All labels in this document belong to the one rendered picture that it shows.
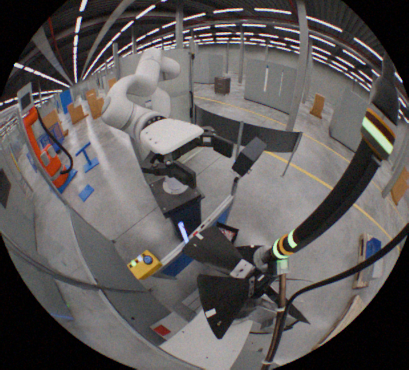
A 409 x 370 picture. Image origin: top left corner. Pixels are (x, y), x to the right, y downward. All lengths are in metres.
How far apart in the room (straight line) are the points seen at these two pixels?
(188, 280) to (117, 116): 1.73
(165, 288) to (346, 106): 6.87
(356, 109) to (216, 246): 6.28
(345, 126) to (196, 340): 6.50
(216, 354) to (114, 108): 0.78
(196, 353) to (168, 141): 0.63
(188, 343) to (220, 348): 0.12
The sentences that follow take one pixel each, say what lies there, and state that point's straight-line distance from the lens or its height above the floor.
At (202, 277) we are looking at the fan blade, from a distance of 0.37.
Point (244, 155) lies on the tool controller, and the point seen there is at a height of 1.23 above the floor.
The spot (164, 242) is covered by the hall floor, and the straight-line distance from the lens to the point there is 1.95.
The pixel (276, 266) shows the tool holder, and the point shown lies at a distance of 0.30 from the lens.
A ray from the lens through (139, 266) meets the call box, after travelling 0.81.
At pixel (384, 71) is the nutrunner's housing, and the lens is 0.16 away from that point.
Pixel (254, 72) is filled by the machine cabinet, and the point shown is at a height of 1.39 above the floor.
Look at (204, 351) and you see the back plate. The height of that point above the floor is 1.30.
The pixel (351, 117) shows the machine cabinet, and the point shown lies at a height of 1.24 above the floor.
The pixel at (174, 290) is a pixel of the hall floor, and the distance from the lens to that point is 1.84.
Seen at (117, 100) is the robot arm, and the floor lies 1.74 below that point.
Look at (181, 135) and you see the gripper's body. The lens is 0.25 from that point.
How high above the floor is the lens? 1.81
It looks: 43 degrees down
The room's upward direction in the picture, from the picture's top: straight up
